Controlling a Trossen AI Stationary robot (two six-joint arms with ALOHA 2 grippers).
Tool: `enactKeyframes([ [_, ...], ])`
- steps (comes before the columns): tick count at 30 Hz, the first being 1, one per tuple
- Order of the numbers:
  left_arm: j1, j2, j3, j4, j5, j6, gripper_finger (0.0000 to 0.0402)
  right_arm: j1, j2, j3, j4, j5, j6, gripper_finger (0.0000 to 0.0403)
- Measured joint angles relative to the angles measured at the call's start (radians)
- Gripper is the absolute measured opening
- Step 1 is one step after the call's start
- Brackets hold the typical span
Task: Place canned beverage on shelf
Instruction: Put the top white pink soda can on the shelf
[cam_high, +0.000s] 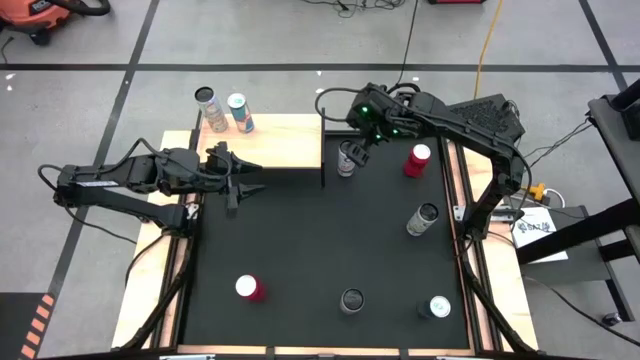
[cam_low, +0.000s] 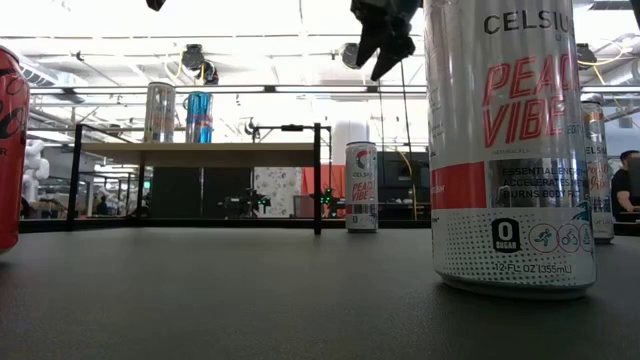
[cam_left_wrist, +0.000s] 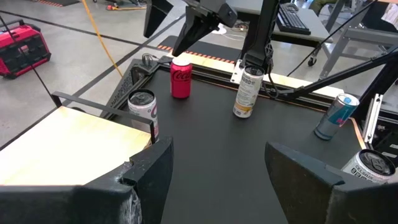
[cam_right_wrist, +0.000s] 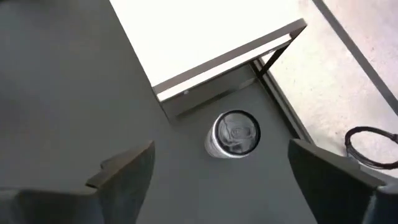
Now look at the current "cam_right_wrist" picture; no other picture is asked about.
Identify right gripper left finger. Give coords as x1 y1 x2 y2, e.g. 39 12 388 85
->
0 140 155 224

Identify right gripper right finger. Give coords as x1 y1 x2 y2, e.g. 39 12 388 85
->
288 139 398 224

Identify white Celsius energy drink can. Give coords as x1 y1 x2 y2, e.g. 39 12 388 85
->
204 109 262 159

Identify coiled black cable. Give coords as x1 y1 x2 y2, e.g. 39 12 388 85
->
344 126 398 170

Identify black aluminium table frame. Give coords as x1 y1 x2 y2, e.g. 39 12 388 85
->
248 58 315 146

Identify wooden shelf black metal frame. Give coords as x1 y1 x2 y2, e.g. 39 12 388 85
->
108 0 308 125

